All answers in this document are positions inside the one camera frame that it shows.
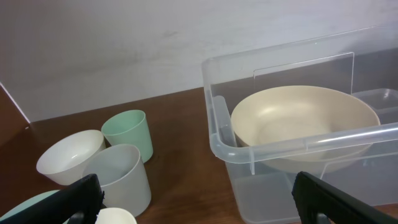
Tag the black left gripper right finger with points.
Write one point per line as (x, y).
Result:
(319, 202)

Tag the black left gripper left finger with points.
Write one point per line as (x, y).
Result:
(80, 202)

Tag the large beige bowl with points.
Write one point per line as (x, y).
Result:
(296, 112)

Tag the cream white cup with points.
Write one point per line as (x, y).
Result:
(115, 216)

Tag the mint green bowl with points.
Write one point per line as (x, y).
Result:
(28, 203)

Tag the white small bowl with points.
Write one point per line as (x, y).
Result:
(65, 161)

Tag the grey translucent cup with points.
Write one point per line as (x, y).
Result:
(122, 178)

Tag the mint green cup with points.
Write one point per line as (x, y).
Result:
(130, 127)

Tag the clear plastic storage bin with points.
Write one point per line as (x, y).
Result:
(361, 162)

